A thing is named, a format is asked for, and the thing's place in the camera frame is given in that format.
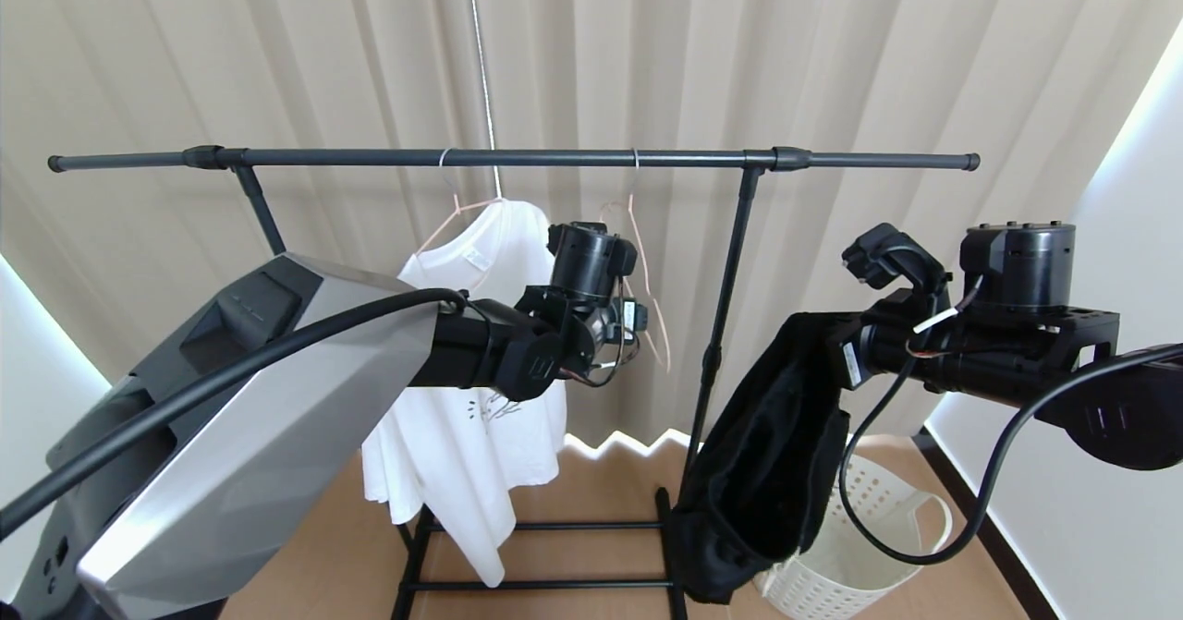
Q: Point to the beige curtain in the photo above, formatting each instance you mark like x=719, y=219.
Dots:
x=832, y=47

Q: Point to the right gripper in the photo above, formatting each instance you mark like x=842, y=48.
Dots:
x=943, y=361

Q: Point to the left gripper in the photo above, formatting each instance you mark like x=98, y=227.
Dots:
x=615, y=329

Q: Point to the black clothes rack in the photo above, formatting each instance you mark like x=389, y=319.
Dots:
x=370, y=157

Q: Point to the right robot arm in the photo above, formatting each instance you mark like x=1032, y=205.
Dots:
x=1026, y=269

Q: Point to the black garment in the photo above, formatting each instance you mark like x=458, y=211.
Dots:
x=767, y=454

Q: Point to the white printed t-shirt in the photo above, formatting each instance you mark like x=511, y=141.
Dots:
x=462, y=435

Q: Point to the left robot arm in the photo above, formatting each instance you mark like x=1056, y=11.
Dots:
x=231, y=435

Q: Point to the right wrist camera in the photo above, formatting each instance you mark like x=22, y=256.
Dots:
x=887, y=255

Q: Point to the pink clothes hanger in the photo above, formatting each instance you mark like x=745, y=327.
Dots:
x=661, y=347
x=442, y=224

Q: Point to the white laundry basket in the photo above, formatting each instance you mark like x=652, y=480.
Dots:
x=859, y=574

